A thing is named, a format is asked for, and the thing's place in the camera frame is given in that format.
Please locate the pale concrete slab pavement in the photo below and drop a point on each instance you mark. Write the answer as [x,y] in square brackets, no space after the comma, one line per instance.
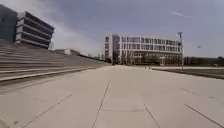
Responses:
[126,90]

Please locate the white building with window grid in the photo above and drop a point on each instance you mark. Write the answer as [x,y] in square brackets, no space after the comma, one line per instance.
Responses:
[146,50]

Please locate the low white building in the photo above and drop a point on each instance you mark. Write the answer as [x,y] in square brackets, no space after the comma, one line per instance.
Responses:
[67,51]

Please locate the tall thin pole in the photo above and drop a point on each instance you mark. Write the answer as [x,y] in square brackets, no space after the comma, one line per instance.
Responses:
[181,50]

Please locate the wide grey concrete steps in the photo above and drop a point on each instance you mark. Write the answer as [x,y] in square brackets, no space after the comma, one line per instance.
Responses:
[30,60]

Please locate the grey building with banded floors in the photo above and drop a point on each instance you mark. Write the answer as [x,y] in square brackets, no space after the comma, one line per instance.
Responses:
[31,30]

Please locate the dark low raised ground strip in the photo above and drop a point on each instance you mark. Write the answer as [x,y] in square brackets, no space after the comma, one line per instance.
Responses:
[200,72]

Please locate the dark low long building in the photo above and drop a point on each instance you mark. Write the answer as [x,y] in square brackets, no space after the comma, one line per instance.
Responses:
[203,60]

